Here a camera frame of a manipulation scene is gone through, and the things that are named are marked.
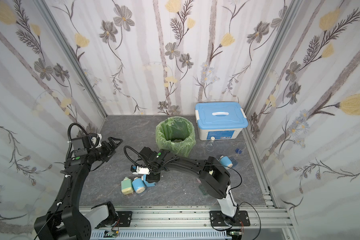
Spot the blue sharpener with crank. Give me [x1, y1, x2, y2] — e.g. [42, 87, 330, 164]
[219, 156, 233, 169]

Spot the clear green shavings tray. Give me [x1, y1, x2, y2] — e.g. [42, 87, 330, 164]
[199, 185, 208, 196]

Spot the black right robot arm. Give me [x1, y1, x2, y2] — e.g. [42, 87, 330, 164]
[124, 146, 251, 232]

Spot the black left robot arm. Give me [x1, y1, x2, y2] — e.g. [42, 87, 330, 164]
[34, 123, 123, 240]

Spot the green bagged trash bin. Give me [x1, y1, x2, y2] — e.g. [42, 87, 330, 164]
[155, 117, 196, 158]

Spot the clear small flask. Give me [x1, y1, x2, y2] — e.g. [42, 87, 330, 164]
[206, 137, 215, 152]

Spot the blue lidded storage box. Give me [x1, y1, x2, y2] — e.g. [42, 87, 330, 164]
[195, 102, 249, 141]

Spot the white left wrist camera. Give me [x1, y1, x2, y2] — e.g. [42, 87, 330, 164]
[89, 133, 102, 149]

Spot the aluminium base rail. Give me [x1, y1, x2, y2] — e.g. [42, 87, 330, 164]
[115, 203, 298, 240]

